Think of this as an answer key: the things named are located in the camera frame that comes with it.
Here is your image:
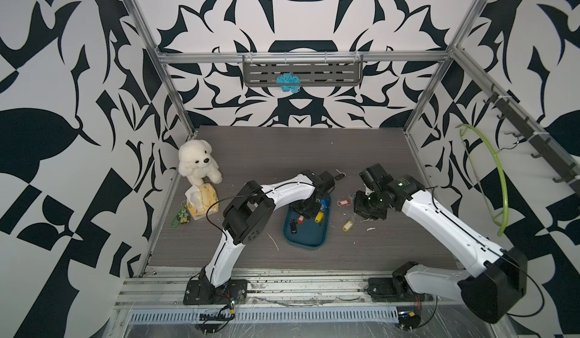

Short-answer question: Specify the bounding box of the green hoop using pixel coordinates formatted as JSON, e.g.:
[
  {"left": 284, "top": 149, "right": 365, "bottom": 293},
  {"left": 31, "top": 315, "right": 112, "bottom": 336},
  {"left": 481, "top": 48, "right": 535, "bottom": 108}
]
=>
[{"left": 457, "top": 123, "right": 510, "bottom": 238}]

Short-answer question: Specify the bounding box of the black tag key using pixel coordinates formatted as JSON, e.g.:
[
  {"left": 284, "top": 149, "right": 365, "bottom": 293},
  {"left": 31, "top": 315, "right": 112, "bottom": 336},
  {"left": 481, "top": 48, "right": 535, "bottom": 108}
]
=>
[{"left": 334, "top": 170, "right": 347, "bottom": 181}]

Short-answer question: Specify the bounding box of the yellow white tag key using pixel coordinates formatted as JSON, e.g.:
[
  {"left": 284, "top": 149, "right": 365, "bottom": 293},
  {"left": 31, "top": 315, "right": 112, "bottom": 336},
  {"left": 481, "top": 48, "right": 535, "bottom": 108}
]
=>
[{"left": 342, "top": 219, "right": 355, "bottom": 232}]

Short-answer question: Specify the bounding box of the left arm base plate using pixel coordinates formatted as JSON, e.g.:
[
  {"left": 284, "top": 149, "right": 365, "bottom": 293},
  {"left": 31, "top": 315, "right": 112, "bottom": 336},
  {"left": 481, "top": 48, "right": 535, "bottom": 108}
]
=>
[{"left": 183, "top": 279, "right": 249, "bottom": 306}]

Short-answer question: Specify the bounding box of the white teddy bear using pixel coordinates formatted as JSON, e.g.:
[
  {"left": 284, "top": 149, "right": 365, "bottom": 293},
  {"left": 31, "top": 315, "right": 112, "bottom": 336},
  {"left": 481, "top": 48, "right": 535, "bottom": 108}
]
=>
[{"left": 178, "top": 139, "right": 223, "bottom": 187}]

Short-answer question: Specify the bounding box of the green carabiner keychain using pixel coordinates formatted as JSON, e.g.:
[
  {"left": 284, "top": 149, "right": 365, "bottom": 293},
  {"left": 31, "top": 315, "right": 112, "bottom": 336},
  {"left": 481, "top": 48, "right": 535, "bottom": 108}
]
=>
[{"left": 170, "top": 206, "right": 190, "bottom": 228}]

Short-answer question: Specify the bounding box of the black hook rail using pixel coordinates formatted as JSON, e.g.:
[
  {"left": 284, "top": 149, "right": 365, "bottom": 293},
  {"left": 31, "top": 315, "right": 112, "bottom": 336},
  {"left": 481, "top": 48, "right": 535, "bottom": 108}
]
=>
[{"left": 486, "top": 84, "right": 579, "bottom": 194}]

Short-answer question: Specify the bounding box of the teal scrunchie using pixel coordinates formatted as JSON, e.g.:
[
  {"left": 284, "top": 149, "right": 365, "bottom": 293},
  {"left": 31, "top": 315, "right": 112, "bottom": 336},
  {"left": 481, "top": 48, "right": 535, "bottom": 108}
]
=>
[{"left": 276, "top": 73, "right": 301, "bottom": 94}]

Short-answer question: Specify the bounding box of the grey wall shelf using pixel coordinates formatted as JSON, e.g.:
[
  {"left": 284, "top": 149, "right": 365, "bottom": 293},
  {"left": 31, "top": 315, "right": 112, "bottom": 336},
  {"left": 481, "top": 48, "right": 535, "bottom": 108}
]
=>
[{"left": 242, "top": 54, "right": 363, "bottom": 87}]

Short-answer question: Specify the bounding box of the tissue packet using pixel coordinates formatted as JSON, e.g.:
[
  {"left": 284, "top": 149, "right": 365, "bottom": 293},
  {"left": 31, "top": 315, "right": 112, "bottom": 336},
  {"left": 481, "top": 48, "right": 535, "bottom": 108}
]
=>
[{"left": 185, "top": 183, "right": 219, "bottom": 220}]

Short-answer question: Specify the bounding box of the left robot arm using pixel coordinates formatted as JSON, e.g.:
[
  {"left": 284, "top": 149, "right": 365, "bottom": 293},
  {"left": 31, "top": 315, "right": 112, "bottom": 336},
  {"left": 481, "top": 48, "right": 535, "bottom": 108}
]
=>
[{"left": 199, "top": 170, "right": 335, "bottom": 291}]

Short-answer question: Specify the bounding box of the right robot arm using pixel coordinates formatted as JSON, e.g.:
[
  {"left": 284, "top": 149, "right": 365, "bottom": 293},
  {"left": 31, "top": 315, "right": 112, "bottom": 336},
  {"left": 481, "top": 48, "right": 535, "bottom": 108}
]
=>
[{"left": 354, "top": 164, "right": 528, "bottom": 324}]

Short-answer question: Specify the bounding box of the teal plastic storage box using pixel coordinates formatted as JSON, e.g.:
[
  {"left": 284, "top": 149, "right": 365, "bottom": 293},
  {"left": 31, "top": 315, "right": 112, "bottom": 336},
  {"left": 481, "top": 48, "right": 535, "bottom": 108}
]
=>
[{"left": 282, "top": 194, "right": 332, "bottom": 250}]

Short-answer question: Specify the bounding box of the pile of keys in box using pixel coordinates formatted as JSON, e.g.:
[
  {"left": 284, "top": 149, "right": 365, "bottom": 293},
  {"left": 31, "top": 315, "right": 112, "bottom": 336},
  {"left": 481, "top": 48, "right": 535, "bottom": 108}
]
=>
[{"left": 288, "top": 199, "right": 329, "bottom": 235}]

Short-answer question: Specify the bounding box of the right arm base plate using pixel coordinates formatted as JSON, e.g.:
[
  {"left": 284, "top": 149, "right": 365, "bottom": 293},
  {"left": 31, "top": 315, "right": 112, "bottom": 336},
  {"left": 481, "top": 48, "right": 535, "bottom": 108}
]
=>
[{"left": 366, "top": 277, "right": 422, "bottom": 303}]

